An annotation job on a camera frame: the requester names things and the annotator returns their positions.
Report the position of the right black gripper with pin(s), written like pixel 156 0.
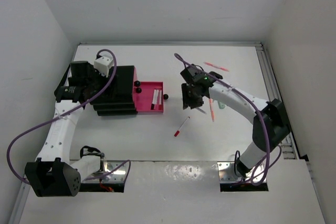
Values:
pixel 187 102

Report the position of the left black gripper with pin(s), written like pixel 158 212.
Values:
pixel 93 72

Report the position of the black drawer cabinet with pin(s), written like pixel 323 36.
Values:
pixel 117 98

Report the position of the orange pen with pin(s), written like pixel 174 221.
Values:
pixel 216 66
pixel 211 110

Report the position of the white marker black cap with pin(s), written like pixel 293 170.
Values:
pixel 154 99

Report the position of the white marker red end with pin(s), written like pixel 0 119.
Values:
pixel 181 126

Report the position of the white marker red cap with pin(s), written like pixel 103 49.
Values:
pixel 159 99

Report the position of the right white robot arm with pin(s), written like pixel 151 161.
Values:
pixel 269 118

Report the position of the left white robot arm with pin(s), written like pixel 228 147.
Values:
pixel 52 174

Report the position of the green highlighter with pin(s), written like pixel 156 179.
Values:
pixel 221 105

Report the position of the pink top drawer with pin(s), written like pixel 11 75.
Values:
pixel 136 82

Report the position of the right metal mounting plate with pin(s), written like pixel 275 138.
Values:
pixel 227 175

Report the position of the metal mounting plate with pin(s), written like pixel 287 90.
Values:
pixel 227 175
pixel 115 172

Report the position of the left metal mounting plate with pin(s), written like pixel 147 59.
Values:
pixel 115 172

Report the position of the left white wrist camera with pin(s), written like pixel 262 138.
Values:
pixel 103 65

